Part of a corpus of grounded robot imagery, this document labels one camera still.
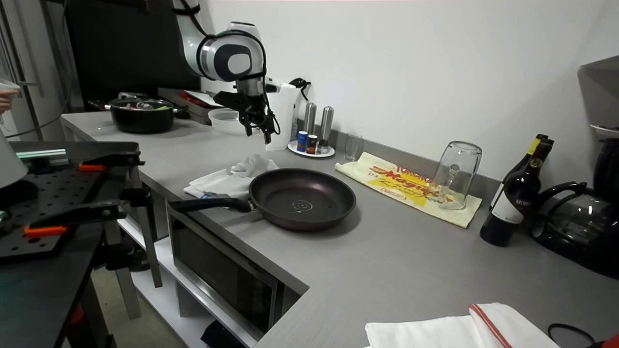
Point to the small white plate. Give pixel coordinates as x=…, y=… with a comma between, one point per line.
x=325, y=152

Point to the white towel with blue stripes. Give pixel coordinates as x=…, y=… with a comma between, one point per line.
x=252, y=164

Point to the clear plastic container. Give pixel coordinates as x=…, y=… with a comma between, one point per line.
x=225, y=121

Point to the small dark bottle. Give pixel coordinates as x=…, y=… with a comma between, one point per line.
x=312, y=143

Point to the black frying pan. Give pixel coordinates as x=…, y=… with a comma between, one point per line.
x=302, y=197

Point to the white wall cabinet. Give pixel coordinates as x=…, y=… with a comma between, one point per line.
x=602, y=89

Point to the dark wine bottle white label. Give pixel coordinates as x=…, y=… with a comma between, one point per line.
x=509, y=205

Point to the silver shaker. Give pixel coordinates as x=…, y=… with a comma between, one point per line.
x=327, y=121
x=310, y=116

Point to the black backdrop panel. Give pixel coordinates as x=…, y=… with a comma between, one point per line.
x=128, y=44

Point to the folded plain white towel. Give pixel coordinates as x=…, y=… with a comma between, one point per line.
x=213, y=183

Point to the black power plug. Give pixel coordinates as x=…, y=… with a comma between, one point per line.
x=302, y=83

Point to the dark box with red print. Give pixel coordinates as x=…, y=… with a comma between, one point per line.
x=194, y=102

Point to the wine bottle with yellow cap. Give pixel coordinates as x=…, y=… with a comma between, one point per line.
x=532, y=147

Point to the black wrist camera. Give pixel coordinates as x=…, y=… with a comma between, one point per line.
x=229, y=98

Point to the black cooking pot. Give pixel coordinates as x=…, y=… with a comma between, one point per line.
x=142, y=116

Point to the person's hand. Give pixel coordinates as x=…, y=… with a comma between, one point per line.
x=6, y=100

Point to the black microwave oven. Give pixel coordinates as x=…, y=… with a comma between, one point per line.
x=219, y=270

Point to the clear glass mug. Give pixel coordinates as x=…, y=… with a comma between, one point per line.
x=457, y=174

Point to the small clear glass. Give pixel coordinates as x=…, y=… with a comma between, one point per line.
x=351, y=150

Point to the white towel with red stripe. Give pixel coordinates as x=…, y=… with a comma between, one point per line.
x=445, y=328

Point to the black perforated mounting board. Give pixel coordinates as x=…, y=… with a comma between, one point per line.
x=59, y=193

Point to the white under-counter shelf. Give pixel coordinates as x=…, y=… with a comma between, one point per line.
x=161, y=290

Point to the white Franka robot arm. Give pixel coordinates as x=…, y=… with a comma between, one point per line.
x=229, y=54

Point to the aluminium rail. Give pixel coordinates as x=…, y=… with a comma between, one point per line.
x=41, y=152

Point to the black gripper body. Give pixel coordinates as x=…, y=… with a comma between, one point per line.
x=256, y=102

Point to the yellow printed tea towel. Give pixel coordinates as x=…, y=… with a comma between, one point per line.
x=387, y=183

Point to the small blue bottle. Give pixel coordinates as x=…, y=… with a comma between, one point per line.
x=302, y=139

